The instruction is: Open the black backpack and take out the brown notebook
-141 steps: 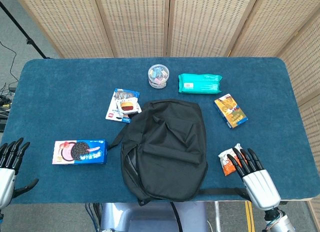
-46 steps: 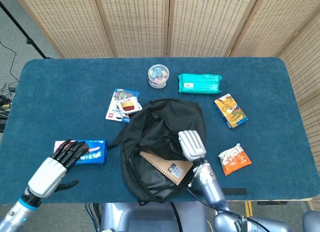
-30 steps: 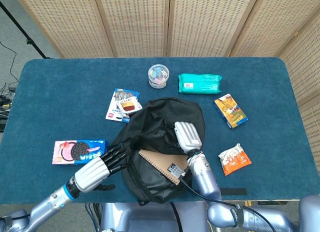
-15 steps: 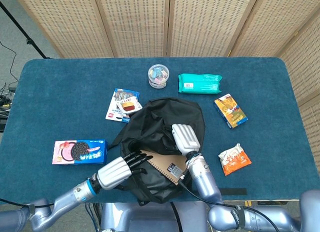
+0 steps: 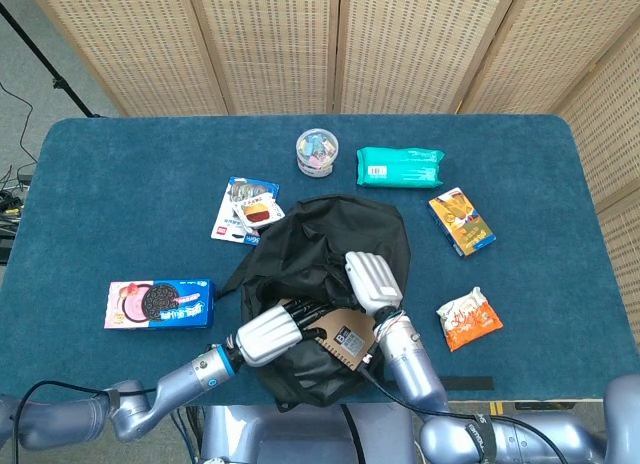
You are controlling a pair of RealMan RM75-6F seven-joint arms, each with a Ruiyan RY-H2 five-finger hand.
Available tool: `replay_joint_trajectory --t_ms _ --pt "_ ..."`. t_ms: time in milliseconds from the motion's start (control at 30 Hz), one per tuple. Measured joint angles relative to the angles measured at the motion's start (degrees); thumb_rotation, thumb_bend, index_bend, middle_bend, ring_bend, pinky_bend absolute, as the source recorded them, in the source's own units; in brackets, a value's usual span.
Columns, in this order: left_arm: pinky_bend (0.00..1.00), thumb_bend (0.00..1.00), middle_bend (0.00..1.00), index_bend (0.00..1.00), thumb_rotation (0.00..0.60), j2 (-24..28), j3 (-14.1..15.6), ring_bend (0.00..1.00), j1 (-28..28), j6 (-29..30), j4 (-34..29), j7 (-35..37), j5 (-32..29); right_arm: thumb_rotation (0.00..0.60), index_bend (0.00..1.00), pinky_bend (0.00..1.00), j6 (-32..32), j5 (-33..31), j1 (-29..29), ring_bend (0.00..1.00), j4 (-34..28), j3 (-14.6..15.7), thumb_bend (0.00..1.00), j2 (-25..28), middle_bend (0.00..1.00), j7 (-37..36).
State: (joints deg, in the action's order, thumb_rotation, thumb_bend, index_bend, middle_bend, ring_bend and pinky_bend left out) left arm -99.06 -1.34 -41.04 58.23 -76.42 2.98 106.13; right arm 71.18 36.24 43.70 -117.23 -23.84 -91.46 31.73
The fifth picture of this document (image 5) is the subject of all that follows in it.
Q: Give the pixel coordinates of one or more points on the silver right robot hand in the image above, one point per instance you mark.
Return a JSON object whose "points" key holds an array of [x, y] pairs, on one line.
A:
{"points": [[375, 281]]}

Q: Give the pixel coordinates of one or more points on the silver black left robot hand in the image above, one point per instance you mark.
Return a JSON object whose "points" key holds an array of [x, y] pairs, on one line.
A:
{"points": [[265, 334]]}

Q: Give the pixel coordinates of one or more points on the kraft cover spiral notebook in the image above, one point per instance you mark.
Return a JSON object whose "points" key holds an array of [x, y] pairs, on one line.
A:
{"points": [[350, 336]]}

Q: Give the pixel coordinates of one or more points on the black fabric backpack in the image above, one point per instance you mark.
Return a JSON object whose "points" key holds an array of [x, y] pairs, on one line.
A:
{"points": [[305, 244]]}

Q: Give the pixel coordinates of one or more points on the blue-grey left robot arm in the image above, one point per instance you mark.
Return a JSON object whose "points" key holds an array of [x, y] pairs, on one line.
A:
{"points": [[185, 379]]}

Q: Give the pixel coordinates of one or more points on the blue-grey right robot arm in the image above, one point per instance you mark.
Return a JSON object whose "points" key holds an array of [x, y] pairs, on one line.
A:
{"points": [[412, 364]]}

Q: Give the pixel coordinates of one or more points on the orange white snack bag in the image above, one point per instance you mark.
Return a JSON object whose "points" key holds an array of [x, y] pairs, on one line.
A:
{"points": [[470, 319]]}

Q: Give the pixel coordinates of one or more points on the blue-grey robot torso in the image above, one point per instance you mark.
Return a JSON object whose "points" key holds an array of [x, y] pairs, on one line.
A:
{"points": [[300, 434]]}

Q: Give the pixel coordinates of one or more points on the yellow blue biscuit box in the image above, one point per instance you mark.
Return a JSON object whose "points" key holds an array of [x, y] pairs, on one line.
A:
{"points": [[462, 221]]}

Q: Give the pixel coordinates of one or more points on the blue Oreo cookie box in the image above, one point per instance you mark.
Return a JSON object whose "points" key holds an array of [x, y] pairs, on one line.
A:
{"points": [[160, 304]]}

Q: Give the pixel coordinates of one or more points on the white blue blister card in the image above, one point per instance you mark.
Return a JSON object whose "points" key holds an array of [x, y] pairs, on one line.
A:
{"points": [[230, 224]]}

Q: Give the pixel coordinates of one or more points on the teal wet wipes pack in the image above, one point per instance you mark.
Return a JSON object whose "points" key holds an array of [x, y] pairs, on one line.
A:
{"points": [[400, 167]]}

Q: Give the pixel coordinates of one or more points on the small red white snack packet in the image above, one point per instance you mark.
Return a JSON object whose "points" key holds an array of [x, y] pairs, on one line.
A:
{"points": [[257, 213]]}

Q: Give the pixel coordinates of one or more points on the black velcro strip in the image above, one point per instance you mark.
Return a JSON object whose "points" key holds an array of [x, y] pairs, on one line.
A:
{"points": [[467, 383]]}

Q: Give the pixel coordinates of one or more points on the clear plastic candy jar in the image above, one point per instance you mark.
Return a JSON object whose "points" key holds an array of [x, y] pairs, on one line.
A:
{"points": [[316, 151]]}

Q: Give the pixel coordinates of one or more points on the blue plush table cloth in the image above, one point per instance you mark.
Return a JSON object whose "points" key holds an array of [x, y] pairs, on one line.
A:
{"points": [[125, 194]]}

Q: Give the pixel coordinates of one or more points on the black stand pole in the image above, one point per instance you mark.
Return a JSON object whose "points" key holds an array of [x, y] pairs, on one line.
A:
{"points": [[45, 61]]}

